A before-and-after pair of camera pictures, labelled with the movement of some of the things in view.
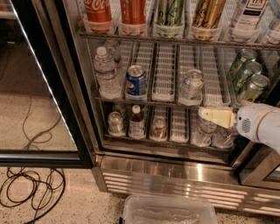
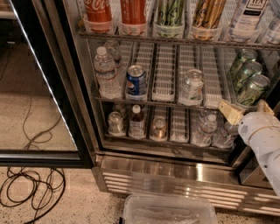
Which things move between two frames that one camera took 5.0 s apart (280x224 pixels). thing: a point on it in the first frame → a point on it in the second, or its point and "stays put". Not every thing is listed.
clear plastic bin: [169, 209] stays put
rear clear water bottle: [114, 50] stays put
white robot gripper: [248, 122] → [254, 124]
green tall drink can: [170, 17] stays put
